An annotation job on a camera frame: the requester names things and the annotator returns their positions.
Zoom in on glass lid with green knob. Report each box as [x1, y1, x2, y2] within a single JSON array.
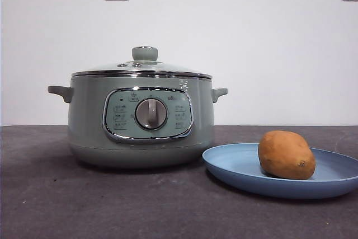
[[71, 46, 213, 79]]

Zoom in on brown potato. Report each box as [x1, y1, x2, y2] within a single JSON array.
[[257, 130, 317, 180]]

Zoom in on blue round plate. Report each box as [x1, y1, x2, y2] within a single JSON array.
[[201, 143, 358, 200]]

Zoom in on pale green electric steamer pot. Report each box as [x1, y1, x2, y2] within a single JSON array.
[[47, 76, 228, 170]]

